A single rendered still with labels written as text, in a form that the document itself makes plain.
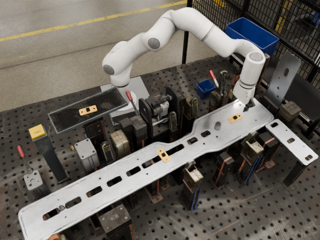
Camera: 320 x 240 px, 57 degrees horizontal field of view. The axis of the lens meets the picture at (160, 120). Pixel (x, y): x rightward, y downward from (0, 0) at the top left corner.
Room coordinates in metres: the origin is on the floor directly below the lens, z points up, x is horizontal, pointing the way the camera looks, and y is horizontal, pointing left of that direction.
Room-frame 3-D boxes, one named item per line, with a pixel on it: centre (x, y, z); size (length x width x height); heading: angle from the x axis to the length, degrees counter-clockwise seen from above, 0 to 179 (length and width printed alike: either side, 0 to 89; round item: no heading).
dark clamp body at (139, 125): (0.92, 0.11, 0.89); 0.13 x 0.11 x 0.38; 32
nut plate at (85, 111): (0.93, 0.35, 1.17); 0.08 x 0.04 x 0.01; 113
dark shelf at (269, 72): (1.42, -0.68, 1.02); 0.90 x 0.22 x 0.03; 32
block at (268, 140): (0.90, -0.58, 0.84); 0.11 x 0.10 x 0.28; 32
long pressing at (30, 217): (0.75, -0.01, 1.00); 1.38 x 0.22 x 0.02; 122
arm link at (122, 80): (1.34, 0.23, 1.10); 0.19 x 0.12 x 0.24; 156
